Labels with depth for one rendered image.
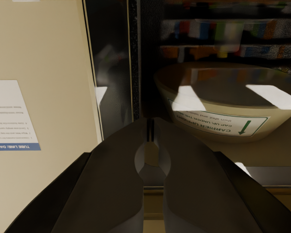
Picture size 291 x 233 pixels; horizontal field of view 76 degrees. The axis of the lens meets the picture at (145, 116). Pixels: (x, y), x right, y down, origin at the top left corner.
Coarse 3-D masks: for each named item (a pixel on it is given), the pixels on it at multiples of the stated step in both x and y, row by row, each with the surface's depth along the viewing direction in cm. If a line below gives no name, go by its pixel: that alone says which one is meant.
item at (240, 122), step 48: (96, 0) 10; (144, 0) 10; (192, 0) 10; (240, 0) 10; (288, 0) 10; (96, 48) 11; (144, 48) 11; (192, 48) 11; (240, 48) 11; (288, 48) 11; (96, 96) 13; (144, 96) 13; (192, 96) 13; (240, 96) 13; (288, 96) 13; (240, 144) 15; (288, 144) 15
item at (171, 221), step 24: (168, 144) 9; (192, 144) 9; (168, 168) 9; (192, 168) 8; (216, 168) 8; (168, 192) 7; (192, 192) 7; (216, 192) 7; (168, 216) 6; (192, 216) 6; (216, 216) 6; (240, 216) 6
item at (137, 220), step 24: (144, 120) 11; (120, 144) 9; (144, 144) 12; (96, 168) 8; (120, 168) 8; (72, 192) 7; (96, 192) 7; (120, 192) 7; (72, 216) 6; (96, 216) 6; (120, 216) 6
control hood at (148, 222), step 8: (144, 200) 19; (152, 200) 19; (160, 200) 19; (280, 200) 18; (288, 200) 18; (144, 208) 18; (152, 208) 18; (160, 208) 18; (288, 208) 18; (144, 216) 17; (152, 216) 17; (160, 216) 17; (144, 224) 17; (152, 224) 17; (160, 224) 17; (144, 232) 17; (152, 232) 17; (160, 232) 17
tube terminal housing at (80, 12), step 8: (80, 0) 11; (80, 8) 11; (80, 16) 12; (80, 24) 12; (88, 48) 12; (88, 56) 13; (88, 64) 13; (88, 72) 13; (96, 104) 14; (96, 112) 15; (96, 120) 15; (96, 128) 16; (144, 192) 19; (152, 192) 19; (160, 192) 19; (272, 192) 19; (280, 192) 19; (288, 192) 19
